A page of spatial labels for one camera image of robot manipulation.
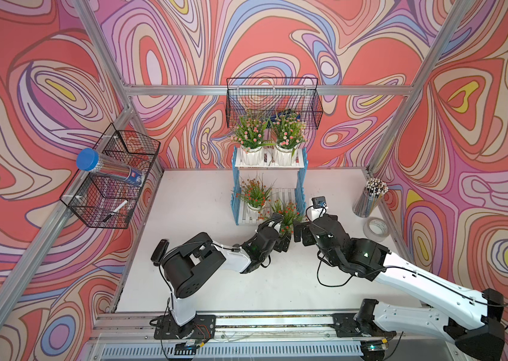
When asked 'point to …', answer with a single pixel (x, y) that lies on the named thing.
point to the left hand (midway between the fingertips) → (285, 231)
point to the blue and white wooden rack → (269, 161)
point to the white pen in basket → (114, 211)
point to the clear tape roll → (376, 229)
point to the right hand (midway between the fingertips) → (307, 224)
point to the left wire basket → (107, 183)
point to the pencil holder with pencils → (374, 188)
